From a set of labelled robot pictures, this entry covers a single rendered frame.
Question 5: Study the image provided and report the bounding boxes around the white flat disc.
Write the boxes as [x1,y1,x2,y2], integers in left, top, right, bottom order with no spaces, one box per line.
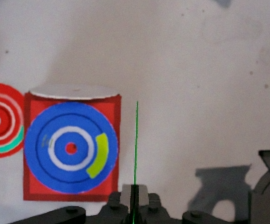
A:
[30,84,118,99]

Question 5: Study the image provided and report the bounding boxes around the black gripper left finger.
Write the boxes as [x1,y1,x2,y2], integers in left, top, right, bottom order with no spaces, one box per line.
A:
[9,184,134,224]

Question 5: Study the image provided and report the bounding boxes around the red cd with green label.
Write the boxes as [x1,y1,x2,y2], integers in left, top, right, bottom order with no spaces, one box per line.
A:
[0,83,24,159]

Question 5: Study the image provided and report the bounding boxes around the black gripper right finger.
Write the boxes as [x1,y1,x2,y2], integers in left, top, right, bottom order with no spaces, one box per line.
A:
[134,184,233,224]

